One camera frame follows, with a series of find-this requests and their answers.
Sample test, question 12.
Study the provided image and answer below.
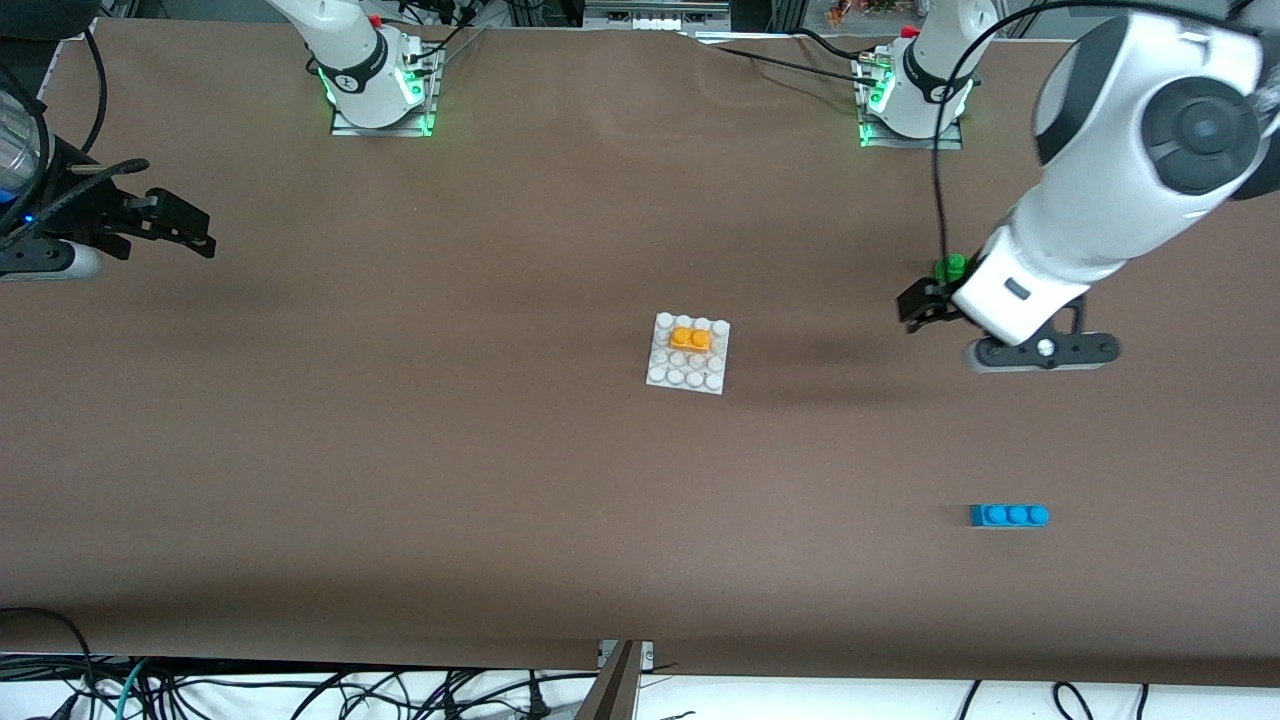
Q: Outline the white studded base plate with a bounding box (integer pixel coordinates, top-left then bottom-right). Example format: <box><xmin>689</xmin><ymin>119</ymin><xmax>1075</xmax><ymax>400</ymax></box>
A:
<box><xmin>645</xmin><ymin>312</ymin><xmax>732</xmax><ymax>396</ymax></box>

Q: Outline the blue three-stud block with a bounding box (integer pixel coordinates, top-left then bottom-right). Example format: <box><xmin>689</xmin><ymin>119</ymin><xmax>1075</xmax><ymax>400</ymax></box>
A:
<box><xmin>968</xmin><ymin>503</ymin><xmax>1051</xmax><ymax>529</ymax></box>

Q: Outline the brown table cover sheet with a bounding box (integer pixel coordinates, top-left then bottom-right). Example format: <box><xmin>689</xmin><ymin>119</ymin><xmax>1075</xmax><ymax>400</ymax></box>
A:
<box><xmin>0</xmin><ymin>18</ymin><xmax>1280</xmax><ymax>691</ymax></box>

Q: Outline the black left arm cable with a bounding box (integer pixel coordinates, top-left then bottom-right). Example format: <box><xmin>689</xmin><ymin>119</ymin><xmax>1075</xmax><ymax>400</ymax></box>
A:
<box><xmin>930</xmin><ymin>0</ymin><xmax>1261</xmax><ymax>263</ymax></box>

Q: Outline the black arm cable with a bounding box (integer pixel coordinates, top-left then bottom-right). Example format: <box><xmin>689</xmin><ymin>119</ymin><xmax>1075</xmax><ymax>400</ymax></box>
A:
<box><xmin>0</xmin><ymin>25</ymin><xmax>151</xmax><ymax>241</ymax></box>
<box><xmin>930</xmin><ymin>0</ymin><xmax>1261</xmax><ymax>263</ymax></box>

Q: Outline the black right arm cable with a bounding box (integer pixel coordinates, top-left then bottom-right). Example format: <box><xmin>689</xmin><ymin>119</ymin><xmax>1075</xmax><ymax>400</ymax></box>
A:
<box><xmin>0</xmin><ymin>25</ymin><xmax>151</xmax><ymax>241</ymax></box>

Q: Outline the teal cable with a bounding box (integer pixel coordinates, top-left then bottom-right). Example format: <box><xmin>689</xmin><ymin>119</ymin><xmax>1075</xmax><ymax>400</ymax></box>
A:
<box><xmin>115</xmin><ymin>657</ymin><xmax>153</xmax><ymax>720</ymax></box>

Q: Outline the dark metal post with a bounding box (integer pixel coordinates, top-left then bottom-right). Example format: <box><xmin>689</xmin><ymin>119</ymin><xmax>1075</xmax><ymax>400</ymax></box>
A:
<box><xmin>575</xmin><ymin>640</ymin><xmax>643</xmax><ymax>720</ymax></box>

